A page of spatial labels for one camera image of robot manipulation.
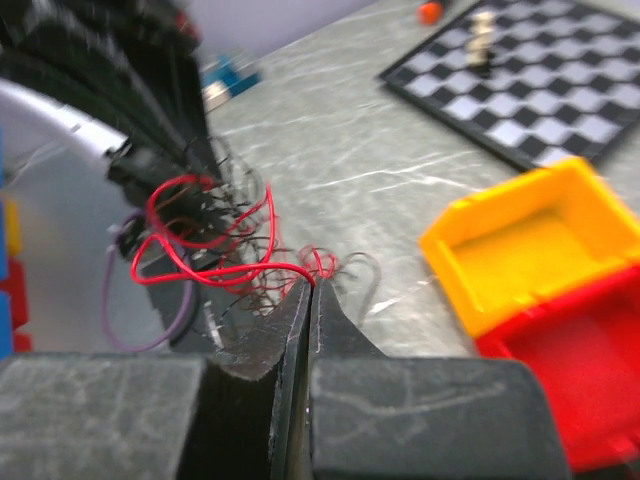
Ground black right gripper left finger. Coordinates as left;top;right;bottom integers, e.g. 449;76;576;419
1;281;311;479

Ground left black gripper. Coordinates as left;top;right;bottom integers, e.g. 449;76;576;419
1;1;220;200

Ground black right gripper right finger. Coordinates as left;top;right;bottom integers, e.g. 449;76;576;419
309;280;571;479

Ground dark brown cable tangle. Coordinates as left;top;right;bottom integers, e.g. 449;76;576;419
199;239;381;326

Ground blue toy block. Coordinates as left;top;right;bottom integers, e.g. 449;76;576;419
200;49;261;113

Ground yellow toy block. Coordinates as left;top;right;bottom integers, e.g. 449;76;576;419
2;198;23;256

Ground yellow plastic bin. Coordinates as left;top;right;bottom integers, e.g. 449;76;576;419
419;157;639;338

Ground red plastic bin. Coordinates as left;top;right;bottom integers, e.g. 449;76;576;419
475;267;639;472

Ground red toy block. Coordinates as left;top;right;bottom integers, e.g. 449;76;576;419
1;258;32;352

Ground black marker orange cap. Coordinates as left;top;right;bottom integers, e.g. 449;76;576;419
416;0;451;26

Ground cream chess pieces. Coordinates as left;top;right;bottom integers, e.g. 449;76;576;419
466;11;495;76

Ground black and white chessboard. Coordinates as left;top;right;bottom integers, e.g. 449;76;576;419
379;0;639;170

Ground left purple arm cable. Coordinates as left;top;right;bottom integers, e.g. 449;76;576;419
99;209;199;354

